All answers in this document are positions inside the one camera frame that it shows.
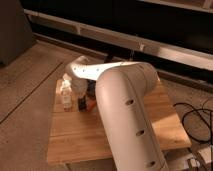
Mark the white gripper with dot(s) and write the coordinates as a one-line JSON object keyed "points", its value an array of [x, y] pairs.
{"points": [[79, 87]]}

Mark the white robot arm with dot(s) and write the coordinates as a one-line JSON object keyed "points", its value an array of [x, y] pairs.
{"points": [[120, 88]]}

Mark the clear plastic bottle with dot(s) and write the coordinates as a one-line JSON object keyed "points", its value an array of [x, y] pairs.
{"points": [[65, 92]]}

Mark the small black rectangular device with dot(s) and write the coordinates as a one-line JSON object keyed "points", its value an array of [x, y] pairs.
{"points": [[82, 105]]}

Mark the red orange tool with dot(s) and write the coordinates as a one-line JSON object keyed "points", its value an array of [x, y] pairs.
{"points": [[91, 104]]}

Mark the dark cabinet at left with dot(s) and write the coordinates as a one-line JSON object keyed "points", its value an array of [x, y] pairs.
{"points": [[16, 35]]}

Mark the white metal rail frame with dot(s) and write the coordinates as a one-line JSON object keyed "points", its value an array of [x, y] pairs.
{"points": [[155, 48]]}

